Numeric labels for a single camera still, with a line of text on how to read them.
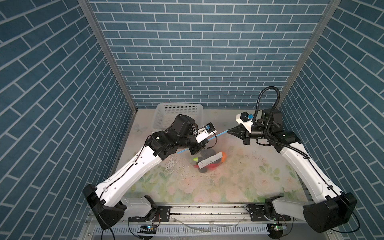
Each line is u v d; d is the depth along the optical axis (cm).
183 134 50
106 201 37
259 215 73
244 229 71
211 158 76
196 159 80
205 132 55
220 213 75
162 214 74
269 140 53
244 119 57
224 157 84
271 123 55
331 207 38
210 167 80
